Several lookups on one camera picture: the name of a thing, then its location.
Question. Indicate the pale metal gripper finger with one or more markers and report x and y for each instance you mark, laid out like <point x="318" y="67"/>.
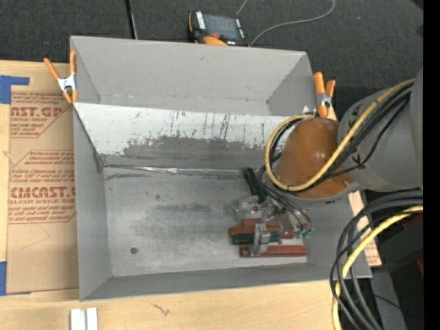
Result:
<point x="264" y="235"/>
<point x="257" y="249"/>

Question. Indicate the red-brown flat block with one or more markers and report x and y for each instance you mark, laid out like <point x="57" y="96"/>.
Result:
<point x="285" y="251"/>
<point x="240" y="231"/>
<point x="250" y="222"/>

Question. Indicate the dark green flat block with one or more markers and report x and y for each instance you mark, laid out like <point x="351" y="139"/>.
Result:
<point x="242" y="239"/>

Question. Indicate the grey metal bin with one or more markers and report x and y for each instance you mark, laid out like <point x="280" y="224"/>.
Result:
<point x="172" y="218"/>

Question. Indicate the brown cardboard board, red print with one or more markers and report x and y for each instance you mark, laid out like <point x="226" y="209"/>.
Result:
<point x="41" y="184"/>

